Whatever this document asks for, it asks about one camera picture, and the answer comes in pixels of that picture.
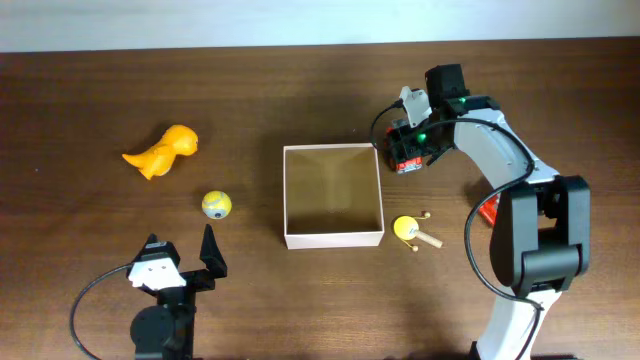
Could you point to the red fire truck grey top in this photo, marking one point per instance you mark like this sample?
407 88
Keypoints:
489 210

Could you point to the yellow grey ball toy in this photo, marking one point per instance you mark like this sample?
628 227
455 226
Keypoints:
216 205

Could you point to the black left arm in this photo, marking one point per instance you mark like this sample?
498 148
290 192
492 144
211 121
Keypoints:
166 329

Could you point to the yellow wooden rattle drum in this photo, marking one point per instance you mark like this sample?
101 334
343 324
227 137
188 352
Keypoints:
407 229

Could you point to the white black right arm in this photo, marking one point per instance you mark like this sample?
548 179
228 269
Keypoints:
528 239

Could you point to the pink box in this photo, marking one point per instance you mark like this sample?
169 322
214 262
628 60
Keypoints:
332 196

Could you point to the red fire truck with ladder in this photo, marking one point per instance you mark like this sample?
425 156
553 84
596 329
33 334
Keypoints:
403 147

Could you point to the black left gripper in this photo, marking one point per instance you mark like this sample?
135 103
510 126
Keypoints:
213 260

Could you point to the orange dinosaur toy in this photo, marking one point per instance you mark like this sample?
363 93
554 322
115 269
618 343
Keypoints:
177 140

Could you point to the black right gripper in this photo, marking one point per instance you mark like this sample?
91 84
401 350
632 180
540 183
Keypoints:
403 146

